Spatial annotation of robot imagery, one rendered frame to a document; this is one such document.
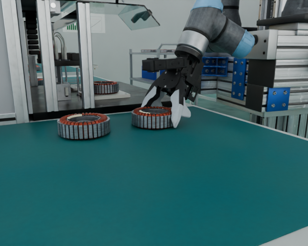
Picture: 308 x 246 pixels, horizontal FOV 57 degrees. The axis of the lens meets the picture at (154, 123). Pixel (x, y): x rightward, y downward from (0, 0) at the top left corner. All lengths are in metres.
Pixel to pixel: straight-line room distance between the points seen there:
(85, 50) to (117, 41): 5.88
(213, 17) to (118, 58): 5.97
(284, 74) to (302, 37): 0.13
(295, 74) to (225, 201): 0.74
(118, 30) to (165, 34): 1.21
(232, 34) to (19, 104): 0.57
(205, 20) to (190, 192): 0.49
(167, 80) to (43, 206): 0.46
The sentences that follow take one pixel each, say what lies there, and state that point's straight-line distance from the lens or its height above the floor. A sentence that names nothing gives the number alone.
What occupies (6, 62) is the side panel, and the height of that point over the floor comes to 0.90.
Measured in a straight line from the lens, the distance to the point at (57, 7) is 0.87.
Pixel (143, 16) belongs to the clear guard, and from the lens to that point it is 1.00.
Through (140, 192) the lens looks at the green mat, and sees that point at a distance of 0.38.
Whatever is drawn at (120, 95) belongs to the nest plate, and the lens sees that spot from 0.99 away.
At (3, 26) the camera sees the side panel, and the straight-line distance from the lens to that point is 0.79.
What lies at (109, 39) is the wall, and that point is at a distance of 6.64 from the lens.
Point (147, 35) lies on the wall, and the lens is 6.98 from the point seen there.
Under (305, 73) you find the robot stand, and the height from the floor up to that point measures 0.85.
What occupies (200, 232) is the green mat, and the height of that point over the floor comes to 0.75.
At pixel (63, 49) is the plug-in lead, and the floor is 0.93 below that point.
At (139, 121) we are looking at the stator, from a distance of 0.66.
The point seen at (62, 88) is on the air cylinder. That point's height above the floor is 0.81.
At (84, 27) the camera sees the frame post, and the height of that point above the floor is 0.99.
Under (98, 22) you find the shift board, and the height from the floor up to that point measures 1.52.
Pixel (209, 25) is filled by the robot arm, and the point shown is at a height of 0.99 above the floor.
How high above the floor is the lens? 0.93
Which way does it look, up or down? 14 degrees down
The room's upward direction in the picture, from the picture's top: straight up
